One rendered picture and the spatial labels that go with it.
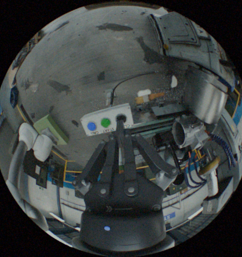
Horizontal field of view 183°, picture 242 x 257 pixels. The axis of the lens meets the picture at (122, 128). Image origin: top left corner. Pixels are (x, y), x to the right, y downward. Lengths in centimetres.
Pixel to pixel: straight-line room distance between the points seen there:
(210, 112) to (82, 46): 63
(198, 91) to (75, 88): 59
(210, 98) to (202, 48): 18
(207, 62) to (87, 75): 52
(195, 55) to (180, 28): 12
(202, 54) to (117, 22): 41
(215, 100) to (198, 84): 9
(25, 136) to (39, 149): 17
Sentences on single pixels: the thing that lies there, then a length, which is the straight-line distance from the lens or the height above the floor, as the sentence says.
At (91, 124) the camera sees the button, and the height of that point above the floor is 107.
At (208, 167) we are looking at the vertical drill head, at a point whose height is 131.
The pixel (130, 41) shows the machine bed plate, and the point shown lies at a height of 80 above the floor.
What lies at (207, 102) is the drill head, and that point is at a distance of 35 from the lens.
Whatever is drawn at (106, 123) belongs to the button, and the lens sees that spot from 27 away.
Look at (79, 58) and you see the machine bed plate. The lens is 50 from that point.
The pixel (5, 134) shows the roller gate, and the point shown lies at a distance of 644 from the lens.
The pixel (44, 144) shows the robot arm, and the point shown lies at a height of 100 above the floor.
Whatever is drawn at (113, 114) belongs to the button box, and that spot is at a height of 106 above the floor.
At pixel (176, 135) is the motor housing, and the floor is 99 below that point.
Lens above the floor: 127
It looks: 42 degrees down
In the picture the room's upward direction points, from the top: 172 degrees clockwise
